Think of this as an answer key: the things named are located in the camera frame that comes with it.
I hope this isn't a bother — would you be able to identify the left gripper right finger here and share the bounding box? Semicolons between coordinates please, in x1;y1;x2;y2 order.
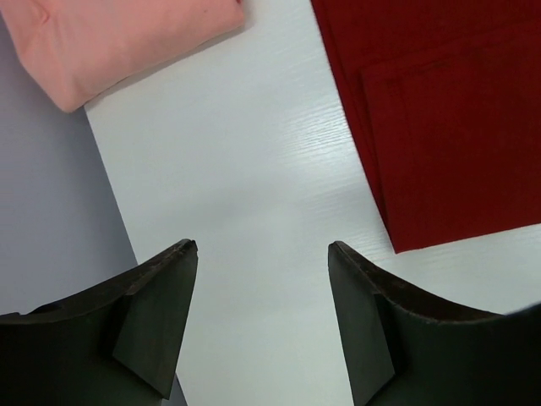
328;241;540;405

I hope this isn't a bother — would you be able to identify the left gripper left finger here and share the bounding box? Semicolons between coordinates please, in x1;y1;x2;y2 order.
1;239;198;405

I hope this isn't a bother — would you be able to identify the red t shirt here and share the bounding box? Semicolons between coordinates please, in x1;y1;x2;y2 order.
313;1;540;252

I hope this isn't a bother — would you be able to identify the folded pink t shirt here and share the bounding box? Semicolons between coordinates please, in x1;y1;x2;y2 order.
1;0;244;112

